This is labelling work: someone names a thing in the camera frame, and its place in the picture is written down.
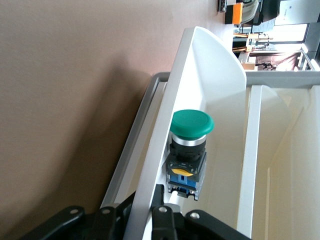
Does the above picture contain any orange black button enclosure box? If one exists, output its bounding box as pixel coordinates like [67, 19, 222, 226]
[224, 2, 244, 25]

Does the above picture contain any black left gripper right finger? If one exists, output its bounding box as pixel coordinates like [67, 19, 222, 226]
[149, 183, 252, 240]

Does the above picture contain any white plastic drawer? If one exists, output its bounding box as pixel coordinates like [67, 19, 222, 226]
[236, 84, 312, 240]
[123, 26, 248, 240]
[268, 84, 320, 240]

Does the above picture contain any green mushroom push button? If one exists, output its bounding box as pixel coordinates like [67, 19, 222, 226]
[164, 109, 215, 202]

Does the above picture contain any white drawer cabinet shell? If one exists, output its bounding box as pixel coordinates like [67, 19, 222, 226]
[99, 71, 320, 240]

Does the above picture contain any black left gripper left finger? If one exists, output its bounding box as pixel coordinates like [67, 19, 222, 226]
[18, 194, 137, 240]

